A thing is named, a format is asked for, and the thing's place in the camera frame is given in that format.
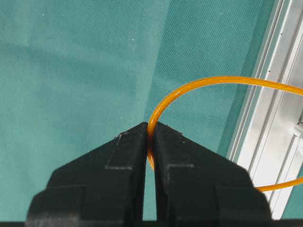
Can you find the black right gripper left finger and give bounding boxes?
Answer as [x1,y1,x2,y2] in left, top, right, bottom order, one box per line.
[27,122,147,222]

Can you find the aluminium extrusion rail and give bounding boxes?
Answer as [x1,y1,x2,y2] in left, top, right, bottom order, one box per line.
[226,0,303,220]

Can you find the green table cloth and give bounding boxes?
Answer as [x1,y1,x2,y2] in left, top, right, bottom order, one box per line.
[0,0,303,222]

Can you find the orange rubber belt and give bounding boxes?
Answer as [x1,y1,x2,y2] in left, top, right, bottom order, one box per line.
[146,76,303,192]

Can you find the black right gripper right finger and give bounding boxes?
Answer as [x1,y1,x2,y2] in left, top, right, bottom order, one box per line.
[153,123,271,221]

